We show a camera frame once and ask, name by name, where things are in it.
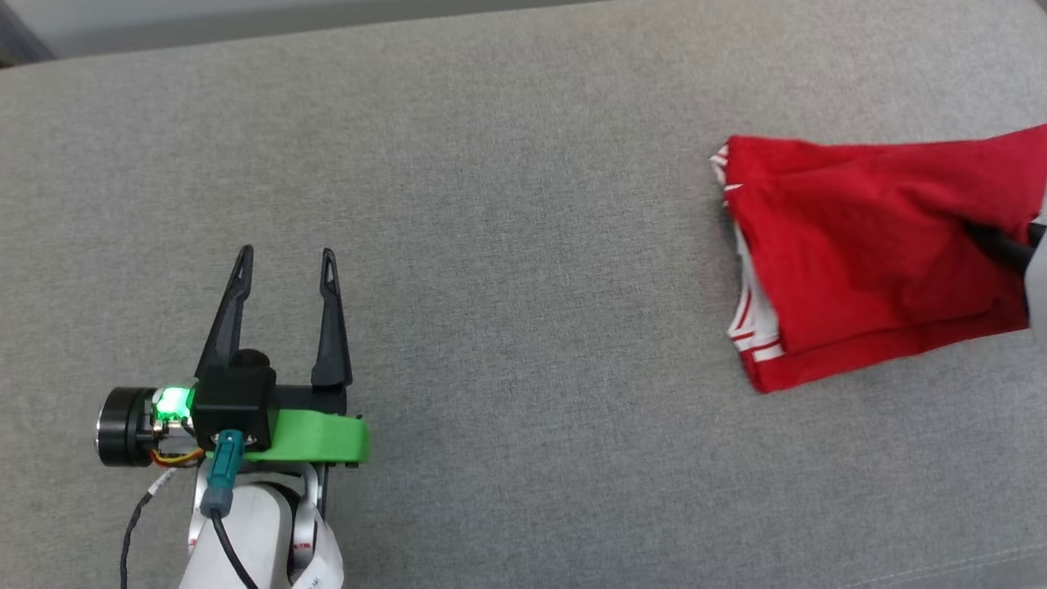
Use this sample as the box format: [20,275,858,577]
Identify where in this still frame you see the red basketball jersey white sleeves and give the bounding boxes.
[710,123,1047,395]

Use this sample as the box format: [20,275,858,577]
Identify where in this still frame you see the white paper label tag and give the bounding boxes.
[290,519,346,589]

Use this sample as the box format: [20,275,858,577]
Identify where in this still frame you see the black cable teal connector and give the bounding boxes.
[204,429,261,589]

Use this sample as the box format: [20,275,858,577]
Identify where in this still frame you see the grey fabric sofa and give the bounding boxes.
[0,0,1047,589]

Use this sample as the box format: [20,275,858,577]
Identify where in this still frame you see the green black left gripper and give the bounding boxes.
[96,244,371,470]

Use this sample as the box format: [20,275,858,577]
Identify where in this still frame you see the thin black cable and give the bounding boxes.
[120,470,179,589]

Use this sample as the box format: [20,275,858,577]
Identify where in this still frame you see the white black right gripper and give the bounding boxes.
[965,219,1047,330]

